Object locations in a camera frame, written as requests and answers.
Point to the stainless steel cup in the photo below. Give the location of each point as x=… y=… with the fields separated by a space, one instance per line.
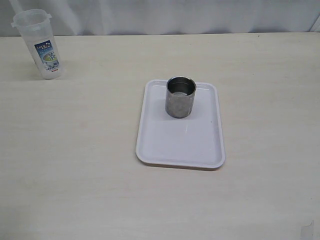
x=180 y=94

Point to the clear plastic water pitcher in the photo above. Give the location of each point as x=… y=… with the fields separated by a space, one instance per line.
x=35 y=28

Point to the white plastic tray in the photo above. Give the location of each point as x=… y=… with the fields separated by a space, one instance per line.
x=195 y=141

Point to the white backdrop curtain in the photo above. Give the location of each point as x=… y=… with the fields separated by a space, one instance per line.
x=167 y=17

